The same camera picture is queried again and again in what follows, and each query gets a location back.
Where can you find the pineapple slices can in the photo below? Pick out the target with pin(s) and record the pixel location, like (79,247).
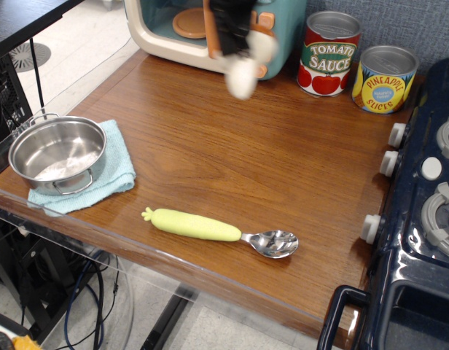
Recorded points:
(384,78)

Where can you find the white stove knob upper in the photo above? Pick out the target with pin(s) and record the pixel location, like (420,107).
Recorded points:
(396,135)

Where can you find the light blue folded cloth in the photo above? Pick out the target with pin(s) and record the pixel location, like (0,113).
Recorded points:
(118,176)

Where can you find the white plush mushroom toy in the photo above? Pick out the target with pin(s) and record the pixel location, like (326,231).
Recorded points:
(241,70)

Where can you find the white stove knob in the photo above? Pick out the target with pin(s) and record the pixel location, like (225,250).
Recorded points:
(370,228)
(396,135)
(388,163)

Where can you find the white stove knob middle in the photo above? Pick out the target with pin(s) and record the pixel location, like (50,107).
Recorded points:
(388,163)

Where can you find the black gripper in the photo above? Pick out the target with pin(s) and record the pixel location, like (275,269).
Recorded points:
(232,18)

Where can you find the teal toy microwave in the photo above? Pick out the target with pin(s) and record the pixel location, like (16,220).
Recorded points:
(181,31)

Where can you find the stainless steel pot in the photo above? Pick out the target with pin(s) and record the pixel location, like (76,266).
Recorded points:
(61,155)

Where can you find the tomato sauce can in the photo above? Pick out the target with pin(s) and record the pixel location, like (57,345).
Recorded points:
(330,43)

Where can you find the white stove knob lower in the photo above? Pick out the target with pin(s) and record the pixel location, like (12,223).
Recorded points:
(370,228)

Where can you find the black desk at left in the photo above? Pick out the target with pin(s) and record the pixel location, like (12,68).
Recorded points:
(19,22)

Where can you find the spoon with green handle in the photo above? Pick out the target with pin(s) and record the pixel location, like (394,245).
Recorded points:
(274,244)

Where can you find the dark blue toy stove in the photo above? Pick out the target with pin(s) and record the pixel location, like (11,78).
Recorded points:
(406,302)

